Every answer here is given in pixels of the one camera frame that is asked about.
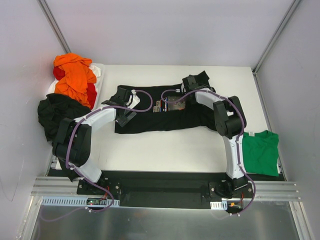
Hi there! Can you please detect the black printed t shirt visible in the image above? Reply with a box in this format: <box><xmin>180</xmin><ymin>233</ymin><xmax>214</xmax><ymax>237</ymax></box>
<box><xmin>114</xmin><ymin>83</ymin><xmax>216</xmax><ymax>134</ymax></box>

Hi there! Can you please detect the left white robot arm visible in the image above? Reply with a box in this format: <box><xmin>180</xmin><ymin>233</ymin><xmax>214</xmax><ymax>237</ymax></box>
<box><xmin>52</xmin><ymin>87</ymin><xmax>140</xmax><ymax>195</ymax></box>

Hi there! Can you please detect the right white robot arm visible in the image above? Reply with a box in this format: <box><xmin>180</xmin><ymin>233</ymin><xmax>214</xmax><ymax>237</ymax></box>
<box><xmin>181</xmin><ymin>75</ymin><xmax>247</xmax><ymax>198</ymax></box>

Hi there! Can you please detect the white plastic bin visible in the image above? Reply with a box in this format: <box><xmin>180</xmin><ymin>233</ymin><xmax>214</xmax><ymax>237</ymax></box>
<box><xmin>46</xmin><ymin>62</ymin><xmax>106</xmax><ymax>111</ymax></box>

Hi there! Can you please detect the orange t shirt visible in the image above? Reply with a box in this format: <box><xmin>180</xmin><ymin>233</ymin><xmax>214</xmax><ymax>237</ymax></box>
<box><xmin>53</xmin><ymin>53</ymin><xmax>97</xmax><ymax>109</ymax></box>

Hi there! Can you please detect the plain black t shirt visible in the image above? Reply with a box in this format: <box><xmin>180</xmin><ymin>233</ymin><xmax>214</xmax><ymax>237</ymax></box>
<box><xmin>37</xmin><ymin>92</ymin><xmax>91</xmax><ymax>182</ymax></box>

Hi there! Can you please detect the red t shirt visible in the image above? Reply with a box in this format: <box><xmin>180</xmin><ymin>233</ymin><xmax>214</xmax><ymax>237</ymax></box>
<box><xmin>53</xmin><ymin>66</ymin><xmax>97</xmax><ymax>109</ymax></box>

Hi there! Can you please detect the green folded t shirt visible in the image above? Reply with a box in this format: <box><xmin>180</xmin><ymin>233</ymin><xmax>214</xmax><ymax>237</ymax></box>
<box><xmin>242</xmin><ymin>130</ymin><xmax>279</xmax><ymax>177</ymax></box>

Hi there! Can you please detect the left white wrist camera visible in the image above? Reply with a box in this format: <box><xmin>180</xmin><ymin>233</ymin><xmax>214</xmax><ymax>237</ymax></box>
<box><xmin>126</xmin><ymin>89</ymin><xmax>140</xmax><ymax>109</ymax></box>

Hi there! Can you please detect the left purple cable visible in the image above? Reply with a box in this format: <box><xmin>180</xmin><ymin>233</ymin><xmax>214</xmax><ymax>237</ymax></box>
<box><xmin>65</xmin><ymin>88</ymin><xmax>154</xmax><ymax>214</ymax></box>

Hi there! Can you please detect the purple cable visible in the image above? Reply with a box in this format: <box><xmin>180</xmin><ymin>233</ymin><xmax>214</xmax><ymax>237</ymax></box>
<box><xmin>65</xmin><ymin>88</ymin><xmax>154</xmax><ymax>214</ymax></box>
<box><xmin>160</xmin><ymin>88</ymin><xmax>256</xmax><ymax>220</ymax></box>

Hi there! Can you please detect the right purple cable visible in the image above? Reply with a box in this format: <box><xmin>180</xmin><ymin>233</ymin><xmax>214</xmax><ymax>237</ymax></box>
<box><xmin>160</xmin><ymin>88</ymin><xmax>256</xmax><ymax>220</ymax></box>

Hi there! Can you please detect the left grey cable duct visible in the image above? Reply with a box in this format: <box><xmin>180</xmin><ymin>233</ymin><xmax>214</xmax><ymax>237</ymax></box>
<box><xmin>42</xmin><ymin>196</ymin><xmax>120</xmax><ymax>208</ymax></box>

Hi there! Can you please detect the grey cable duct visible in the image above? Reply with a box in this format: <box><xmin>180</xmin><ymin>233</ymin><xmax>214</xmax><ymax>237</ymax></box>
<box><xmin>210</xmin><ymin>200</ymin><xmax>228</xmax><ymax>211</ymax></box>
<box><xmin>42</xmin><ymin>196</ymin><xmax>120</xmax><ymax>208</ymax></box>

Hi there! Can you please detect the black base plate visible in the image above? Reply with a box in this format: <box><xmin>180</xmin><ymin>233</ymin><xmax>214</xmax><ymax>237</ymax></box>
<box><xmin>47</xmin><ymin>167</ymin><xmax>286</xmax><ymax>208</ymax></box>

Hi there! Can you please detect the right aluminium frame post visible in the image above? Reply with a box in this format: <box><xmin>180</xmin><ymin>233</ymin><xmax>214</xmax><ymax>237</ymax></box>
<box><xmin>252</xmin><ymin>0</ymin><xmax>302</xmax><ymax>76</ymax></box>

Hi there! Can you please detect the aluminium frame post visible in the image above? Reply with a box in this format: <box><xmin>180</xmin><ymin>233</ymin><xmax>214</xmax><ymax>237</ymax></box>
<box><xmin>252</xmin><ymin>0</ymin><xmax>302</xmax><ymax>76</ymax></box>
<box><xmin>37</xmin><ymin>0</ymin><xmax>71</xmax><ymax>54</ymax></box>

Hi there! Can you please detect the left aluminium frame post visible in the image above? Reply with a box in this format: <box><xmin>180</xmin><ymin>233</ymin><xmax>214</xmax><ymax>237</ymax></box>
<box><xmin>37</xmin><ymin>0</ymin><xmax>71</xmax><ymax>54</ymax></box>

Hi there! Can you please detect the right grey cable duct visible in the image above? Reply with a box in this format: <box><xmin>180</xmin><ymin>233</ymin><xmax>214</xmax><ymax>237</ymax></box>
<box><xmin>210</xmin><ymin>200</ymin><xmax>228</xmax><ymax>211</ymax></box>

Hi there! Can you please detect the aluminium rail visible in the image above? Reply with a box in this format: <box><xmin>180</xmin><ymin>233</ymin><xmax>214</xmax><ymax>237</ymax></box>
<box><xmin>31</xmin><ymin>170</ymin><xmax>301</xmax><ymax>201</ymax></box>

